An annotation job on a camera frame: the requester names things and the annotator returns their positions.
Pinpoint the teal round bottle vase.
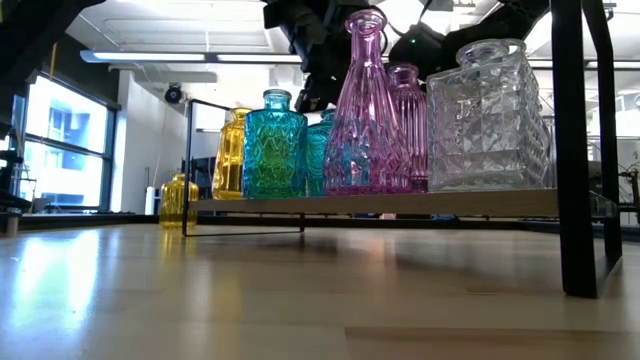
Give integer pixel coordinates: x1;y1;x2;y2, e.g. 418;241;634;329
305;108;337;198

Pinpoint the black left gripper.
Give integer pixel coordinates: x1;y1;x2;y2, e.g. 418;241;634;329
261;0;354;115

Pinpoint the long ceiling light fixture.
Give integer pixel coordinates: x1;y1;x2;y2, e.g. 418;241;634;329
78;48;640;70

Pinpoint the clear square diamond-cut vase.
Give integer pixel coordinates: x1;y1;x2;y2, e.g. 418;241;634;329
426;38;554;193

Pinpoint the tall pink glass vase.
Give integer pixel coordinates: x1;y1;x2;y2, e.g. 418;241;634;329
323;8;413;196

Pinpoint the wooden shelf with black legs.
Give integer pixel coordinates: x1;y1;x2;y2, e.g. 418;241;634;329
182;0;624;300

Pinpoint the black side equipment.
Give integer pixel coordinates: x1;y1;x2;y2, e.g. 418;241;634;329
0;149;29;214

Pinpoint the yellow barrel glass vase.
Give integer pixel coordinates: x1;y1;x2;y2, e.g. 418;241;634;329
159;172;200;232

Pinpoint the teal diamond-pattern glass vase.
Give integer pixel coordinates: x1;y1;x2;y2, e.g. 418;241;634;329
242;88;309;200

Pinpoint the black round ceiling camera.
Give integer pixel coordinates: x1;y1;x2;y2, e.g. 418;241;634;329
163;82;184;105

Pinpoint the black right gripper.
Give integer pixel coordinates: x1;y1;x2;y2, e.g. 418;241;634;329
387;19;454;84

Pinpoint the yellow ribbed glass vase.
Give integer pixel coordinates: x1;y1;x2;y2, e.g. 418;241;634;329
211;107;253;202

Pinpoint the pink cylindrical glass vase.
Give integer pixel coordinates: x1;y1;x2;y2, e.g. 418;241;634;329
387;63;430;194

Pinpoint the large window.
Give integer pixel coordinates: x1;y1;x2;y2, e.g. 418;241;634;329
0;74;119;214

